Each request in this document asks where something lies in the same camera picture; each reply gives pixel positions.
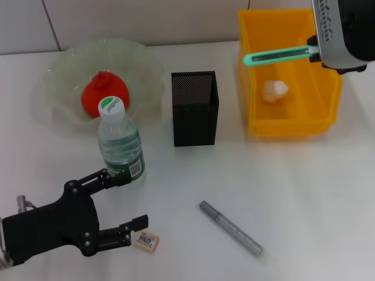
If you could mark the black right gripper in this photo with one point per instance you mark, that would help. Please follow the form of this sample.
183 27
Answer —
342 68

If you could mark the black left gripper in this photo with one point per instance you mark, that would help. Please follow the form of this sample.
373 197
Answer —
52 231

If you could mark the mint green utility knife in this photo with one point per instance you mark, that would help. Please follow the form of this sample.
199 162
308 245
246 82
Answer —
275 55

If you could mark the white paper ball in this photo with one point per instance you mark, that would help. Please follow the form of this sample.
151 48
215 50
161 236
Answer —
274 91

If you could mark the clear green-label water bottle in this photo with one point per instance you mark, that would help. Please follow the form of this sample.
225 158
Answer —
121 140

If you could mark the red-orange toy orange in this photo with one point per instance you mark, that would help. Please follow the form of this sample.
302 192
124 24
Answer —
90 96

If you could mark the beige eraser with barcode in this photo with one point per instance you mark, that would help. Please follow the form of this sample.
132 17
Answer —
146 240

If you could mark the black mesh pen holder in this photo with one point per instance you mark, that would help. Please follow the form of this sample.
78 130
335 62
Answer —
193 126

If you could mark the grey glitter marker pen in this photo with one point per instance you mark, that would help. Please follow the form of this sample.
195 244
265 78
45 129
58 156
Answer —
231 229

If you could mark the green glass fruit plate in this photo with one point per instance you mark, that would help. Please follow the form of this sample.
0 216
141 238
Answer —
140 76

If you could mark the yellow plastic bin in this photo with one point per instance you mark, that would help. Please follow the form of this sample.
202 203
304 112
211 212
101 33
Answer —
293 123

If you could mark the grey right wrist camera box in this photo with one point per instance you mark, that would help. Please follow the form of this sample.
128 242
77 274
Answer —
331 35

